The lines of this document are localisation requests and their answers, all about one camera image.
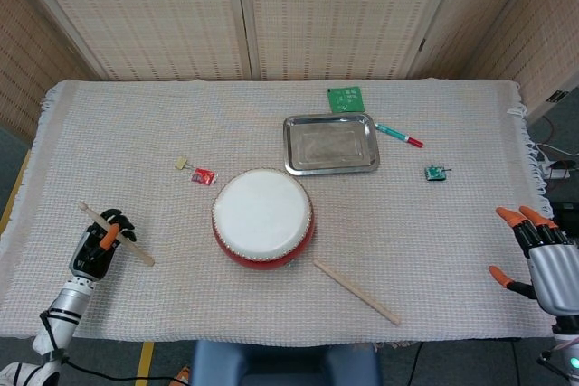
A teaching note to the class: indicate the black box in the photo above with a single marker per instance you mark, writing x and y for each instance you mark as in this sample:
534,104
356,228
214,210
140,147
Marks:
565,219

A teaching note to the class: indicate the red and white drum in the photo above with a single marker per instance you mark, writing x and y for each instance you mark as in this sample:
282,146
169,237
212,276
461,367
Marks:
262,214

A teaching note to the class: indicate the rectangular metal tray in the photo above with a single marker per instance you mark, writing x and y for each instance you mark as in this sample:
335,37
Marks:
330,146

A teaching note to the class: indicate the green marker with red cap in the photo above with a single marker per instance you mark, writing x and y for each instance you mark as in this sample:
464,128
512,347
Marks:
395,134

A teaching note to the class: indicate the yellow binder clip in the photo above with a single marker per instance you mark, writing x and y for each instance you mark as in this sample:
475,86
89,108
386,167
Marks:
181,163

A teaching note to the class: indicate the blue padded seat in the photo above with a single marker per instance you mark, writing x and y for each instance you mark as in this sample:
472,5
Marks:
285,365

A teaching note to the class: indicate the white power strip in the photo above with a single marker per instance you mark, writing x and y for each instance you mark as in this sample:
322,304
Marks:
556,173

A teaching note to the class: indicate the green circuit board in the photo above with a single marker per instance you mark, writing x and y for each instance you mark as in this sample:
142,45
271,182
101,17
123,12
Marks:
346,100

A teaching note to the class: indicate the small green toy tank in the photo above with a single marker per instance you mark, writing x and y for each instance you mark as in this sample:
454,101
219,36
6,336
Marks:
434,172

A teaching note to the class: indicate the orange packet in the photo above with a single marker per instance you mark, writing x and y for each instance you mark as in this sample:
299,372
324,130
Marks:
184,376

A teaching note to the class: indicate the beige woven tablecloth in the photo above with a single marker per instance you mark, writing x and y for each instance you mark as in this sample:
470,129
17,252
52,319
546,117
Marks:
181,295

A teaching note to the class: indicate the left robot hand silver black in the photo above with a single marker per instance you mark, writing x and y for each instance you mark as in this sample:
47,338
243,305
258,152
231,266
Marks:
88,255

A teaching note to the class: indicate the small red packet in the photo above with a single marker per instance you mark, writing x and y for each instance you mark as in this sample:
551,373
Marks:
202,176

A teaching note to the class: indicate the woven folding screen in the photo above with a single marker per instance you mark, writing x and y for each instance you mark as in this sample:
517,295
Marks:
316,20

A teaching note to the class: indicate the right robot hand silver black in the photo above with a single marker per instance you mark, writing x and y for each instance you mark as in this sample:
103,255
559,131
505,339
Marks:
554,273

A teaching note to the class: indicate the wooden drumstick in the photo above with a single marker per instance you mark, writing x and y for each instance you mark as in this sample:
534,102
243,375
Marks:
357,293
135,251

